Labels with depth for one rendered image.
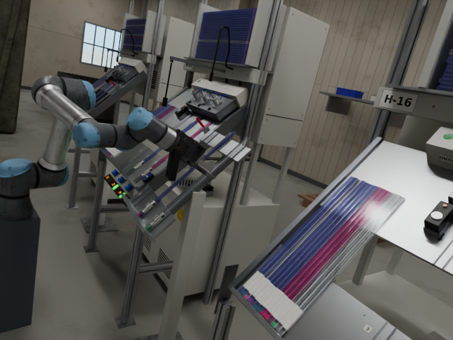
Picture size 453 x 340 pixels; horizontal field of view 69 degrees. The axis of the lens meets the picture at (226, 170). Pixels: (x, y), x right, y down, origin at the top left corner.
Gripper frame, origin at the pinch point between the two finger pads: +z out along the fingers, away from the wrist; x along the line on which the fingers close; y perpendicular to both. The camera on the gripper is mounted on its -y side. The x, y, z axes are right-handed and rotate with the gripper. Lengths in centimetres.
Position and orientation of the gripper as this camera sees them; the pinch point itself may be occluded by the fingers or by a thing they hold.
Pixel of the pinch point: (207, 174)
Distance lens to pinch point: 123.9
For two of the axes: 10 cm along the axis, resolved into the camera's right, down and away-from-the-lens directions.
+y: 5.8, -8.1, 0.2
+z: 6.6, 4.9, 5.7
